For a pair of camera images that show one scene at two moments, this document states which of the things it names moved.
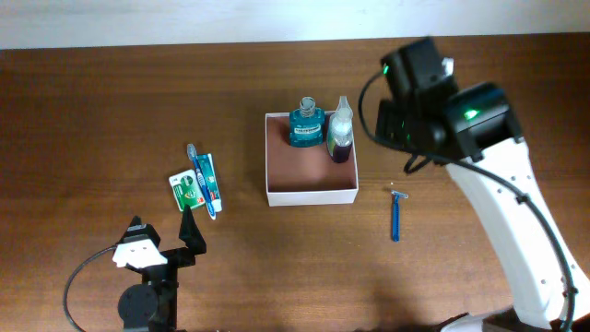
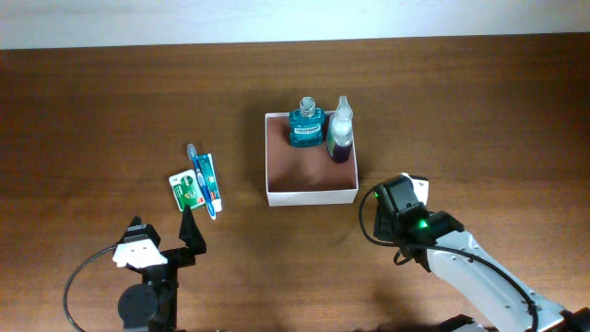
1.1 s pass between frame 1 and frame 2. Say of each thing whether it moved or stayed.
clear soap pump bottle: stayed
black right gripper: moved
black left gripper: stayed
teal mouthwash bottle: stayed
